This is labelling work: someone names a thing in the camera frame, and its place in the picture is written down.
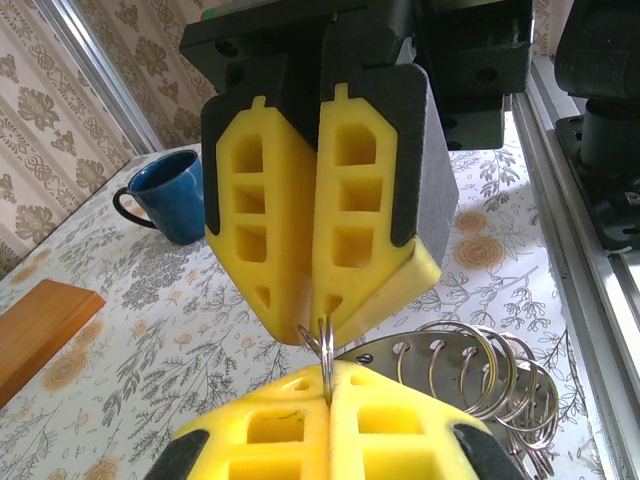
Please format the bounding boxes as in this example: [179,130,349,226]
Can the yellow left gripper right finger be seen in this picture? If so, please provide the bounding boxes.
[327,359,527,480]

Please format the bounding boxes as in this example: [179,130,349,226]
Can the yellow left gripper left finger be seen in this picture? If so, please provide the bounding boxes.
[143,361,332,480]

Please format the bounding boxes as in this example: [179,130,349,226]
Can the aluminium frame post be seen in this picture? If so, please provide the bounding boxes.
[34,0,167,157]

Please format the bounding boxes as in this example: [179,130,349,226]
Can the silver key ring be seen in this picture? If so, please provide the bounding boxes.
[462,323,534,427]
[499,349,562,449]

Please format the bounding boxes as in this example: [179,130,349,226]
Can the gold wire stand wooden base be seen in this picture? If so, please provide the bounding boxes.
[0,278,108,409]

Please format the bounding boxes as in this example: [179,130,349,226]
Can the blue ceramic mug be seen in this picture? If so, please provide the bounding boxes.
[112,149,207,246]

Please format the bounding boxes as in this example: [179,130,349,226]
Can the small silver split ring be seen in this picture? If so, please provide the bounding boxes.
[296,314,337,407]

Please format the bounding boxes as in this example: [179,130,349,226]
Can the aluminium front rail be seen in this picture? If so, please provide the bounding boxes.
[509,59,640,480]

